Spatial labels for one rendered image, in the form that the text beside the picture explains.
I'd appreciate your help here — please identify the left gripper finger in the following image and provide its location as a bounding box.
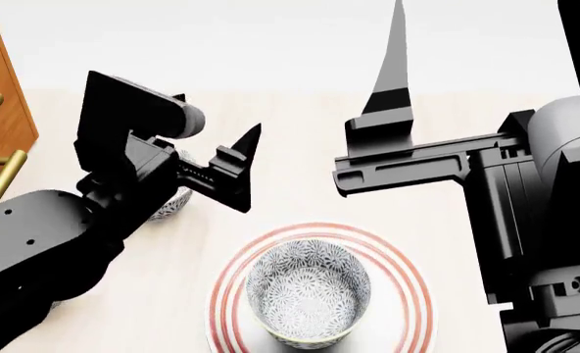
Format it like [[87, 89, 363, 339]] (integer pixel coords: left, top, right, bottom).
[[72, 69, 188, 175], [205, 123, 263, 215]]

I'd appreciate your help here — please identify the white plate with red rings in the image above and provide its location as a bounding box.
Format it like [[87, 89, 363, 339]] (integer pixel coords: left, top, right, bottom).
[[205, 221, 439, 353]]

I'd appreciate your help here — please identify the wooden cabinet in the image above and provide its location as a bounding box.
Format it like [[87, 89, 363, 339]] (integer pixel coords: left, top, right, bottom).
[[0, 0, 40, 212]]

